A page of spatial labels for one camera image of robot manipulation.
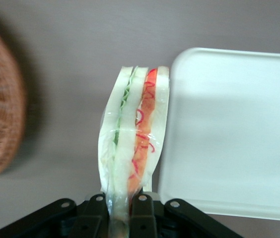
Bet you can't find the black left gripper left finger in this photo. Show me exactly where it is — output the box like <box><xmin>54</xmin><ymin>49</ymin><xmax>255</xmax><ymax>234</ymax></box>
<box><xmin>0</xmin><ymin>192</ymin><xmax>110</xmax><ymax>238</ymax></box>

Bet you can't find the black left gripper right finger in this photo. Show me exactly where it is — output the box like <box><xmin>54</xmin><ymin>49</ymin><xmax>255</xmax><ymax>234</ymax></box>
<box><xmin>129</xmin><ymin>193</ymin><xmax>243</xmax><ymax>238</ymax></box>

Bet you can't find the plastic sandwich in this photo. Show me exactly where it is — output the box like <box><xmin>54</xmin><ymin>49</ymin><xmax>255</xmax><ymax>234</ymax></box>
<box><xmin>97</xmin><ymin>65</ymin><xmax>172</xmax><ymax>238</ymax></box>

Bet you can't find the cream rectangular plastic tray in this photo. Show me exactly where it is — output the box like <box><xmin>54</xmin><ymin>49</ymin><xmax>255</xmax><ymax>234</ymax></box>
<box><xmin>156</xmin><ymin>47</ymin><xmax>280</xmax><ymax>223</ymax></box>

